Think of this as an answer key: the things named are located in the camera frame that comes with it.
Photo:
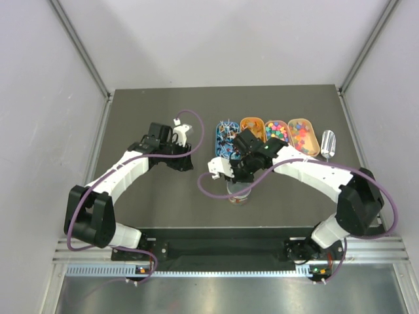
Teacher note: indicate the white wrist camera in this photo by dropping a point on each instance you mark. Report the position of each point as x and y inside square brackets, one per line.
[219, 166]
[180, 132]

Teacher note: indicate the clear plastic jar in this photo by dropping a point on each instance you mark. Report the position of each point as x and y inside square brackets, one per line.
[237, 201]

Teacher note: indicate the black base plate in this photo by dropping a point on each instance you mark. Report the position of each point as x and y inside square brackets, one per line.
[221, 255]

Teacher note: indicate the beige tray of gummies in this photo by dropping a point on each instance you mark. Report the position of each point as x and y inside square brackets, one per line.
[303, 137]

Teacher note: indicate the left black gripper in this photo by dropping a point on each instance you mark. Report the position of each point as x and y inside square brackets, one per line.
[181, 160]

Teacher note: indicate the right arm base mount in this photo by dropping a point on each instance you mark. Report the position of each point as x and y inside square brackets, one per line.
[299, 250]

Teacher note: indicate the clear jar lid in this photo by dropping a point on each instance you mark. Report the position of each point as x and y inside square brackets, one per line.
[240, 190]

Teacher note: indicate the orange tray of candies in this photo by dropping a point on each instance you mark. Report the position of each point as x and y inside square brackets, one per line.
[255, 125]

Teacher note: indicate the blue tray of lollipops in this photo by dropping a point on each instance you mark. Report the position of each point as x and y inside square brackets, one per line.
[225, 132]

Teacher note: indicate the pink tray of star candies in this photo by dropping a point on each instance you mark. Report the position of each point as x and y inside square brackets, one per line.
[278, 129]

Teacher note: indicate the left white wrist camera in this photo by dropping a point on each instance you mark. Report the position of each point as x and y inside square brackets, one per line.
[180, 132]

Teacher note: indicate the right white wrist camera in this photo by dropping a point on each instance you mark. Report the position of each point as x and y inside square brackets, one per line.
[219, 166]

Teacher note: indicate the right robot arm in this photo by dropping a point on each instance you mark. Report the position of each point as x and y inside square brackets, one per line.
[357, 197]

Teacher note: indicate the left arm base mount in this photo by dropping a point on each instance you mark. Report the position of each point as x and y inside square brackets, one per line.
[134, 255]

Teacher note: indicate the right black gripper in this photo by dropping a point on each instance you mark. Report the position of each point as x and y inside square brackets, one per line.
[237, 178]

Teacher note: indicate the slotted cable duct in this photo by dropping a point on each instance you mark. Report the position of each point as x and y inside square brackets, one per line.
[135, 271]

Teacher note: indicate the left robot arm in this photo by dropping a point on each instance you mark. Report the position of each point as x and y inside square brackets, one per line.
[90, 214]

